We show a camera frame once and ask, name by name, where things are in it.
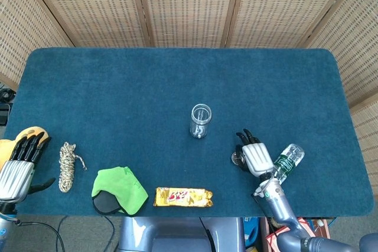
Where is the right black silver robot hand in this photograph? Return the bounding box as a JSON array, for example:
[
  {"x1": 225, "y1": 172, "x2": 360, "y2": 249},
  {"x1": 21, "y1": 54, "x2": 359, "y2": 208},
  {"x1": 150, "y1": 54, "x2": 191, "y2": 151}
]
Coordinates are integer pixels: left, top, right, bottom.
[{"x1": 235, "y1": 129, "x2": 275, "y2": 178}]

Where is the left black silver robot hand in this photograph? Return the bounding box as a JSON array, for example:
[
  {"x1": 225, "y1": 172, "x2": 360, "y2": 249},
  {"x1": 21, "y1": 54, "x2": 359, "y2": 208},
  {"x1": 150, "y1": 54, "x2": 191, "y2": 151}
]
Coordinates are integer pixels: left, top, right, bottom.
[{"x1": 0, "y1": 133, "x2": 56, "y2": 204}]

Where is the clear glass jar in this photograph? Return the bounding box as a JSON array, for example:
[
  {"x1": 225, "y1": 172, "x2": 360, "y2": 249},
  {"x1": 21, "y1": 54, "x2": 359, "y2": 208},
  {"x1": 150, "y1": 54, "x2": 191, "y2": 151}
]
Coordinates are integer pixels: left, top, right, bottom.
[{"x1": 189, "y1": 103, "x2": 213, "y2": 139}]

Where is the woven bamboo folding screen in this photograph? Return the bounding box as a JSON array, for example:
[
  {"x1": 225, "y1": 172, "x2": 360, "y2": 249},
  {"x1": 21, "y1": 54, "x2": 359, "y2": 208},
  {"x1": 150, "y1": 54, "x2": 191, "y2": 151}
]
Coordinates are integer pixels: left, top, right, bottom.
[{"x1": 0, "y1": 0, "x2": 378, "y2": 197}]

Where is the clear plastic water bottle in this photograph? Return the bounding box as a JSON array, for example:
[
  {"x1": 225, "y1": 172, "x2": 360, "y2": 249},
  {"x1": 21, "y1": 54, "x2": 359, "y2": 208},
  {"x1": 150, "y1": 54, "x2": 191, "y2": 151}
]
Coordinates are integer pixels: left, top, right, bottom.
[{"x1": 272, "y1": 143, "x2": 305, "y2": 185}]

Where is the yellow plush toy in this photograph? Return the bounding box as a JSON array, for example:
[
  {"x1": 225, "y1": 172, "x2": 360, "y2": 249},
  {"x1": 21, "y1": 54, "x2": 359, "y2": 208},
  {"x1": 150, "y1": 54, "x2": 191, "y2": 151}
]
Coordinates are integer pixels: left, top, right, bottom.
[{"x1": 0, "y1": 126, "x2": 50, "y2": 166}]

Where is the black device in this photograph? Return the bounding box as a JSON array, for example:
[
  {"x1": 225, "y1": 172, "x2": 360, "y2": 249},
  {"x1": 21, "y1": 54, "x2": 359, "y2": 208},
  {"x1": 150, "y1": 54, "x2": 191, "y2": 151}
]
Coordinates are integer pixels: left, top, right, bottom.
[{"x1": 0, "y1": 103, "x2": 12, "y2": 126}]

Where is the blue plastic container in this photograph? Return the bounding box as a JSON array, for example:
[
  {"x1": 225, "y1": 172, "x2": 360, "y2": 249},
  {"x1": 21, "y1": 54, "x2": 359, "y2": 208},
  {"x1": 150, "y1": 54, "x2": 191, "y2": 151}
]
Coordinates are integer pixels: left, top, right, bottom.
[{"x1": 243, "y1": 217, "x2": 261, "y2": 247}]

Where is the red framed box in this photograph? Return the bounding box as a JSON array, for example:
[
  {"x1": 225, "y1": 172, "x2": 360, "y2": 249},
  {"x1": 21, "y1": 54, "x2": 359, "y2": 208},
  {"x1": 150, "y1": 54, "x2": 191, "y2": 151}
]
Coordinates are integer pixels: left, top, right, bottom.
[{"x1": 265, "y1": 217, "x2": 329, "y2": 252}]

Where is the gold biscuit packet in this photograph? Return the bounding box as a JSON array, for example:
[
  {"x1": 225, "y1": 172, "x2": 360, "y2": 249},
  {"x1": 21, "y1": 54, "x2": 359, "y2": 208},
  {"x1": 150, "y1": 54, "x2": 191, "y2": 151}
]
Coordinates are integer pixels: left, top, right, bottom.
[{"x1": 152, "y1": 186, "x2": 214, "y2": 208}]

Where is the green cloth with black trim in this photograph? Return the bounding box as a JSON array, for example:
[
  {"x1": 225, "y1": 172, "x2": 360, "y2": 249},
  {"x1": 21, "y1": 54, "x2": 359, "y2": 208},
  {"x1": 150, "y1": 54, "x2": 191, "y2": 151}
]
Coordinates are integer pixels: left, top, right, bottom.
[{"x1": 91, "y1": 166, "x2": 149, "y2": 217}]

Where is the grey robot torso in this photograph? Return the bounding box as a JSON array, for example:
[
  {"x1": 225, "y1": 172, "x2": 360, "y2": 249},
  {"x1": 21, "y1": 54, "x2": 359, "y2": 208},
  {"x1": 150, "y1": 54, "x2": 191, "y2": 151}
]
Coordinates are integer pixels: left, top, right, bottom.
[{"x1": 118, "y1": 216, "x2": 246, "y2": 252}]

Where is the blue table mat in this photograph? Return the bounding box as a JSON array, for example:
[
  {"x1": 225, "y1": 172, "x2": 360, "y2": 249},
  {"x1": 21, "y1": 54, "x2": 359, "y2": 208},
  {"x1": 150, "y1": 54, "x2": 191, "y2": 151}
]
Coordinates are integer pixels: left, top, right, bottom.
[{"x1": 5, "y1": 47, "x2": 375, "y2": 218}]

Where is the coiled beige rope bundle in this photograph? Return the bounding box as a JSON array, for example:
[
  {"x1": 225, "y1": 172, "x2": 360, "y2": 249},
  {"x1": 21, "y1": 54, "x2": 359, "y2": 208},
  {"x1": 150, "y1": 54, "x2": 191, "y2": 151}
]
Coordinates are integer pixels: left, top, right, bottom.
[{"x1": 58, "y1": 142, "x2": 88, "y2": 193}]

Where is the black floor cable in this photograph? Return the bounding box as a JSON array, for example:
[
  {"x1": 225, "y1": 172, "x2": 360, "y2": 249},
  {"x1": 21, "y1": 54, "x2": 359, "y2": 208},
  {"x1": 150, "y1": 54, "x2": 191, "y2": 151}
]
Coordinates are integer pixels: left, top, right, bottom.
[{"x1": 14, "y1": 215, "x2": 116, "y2": 252}]

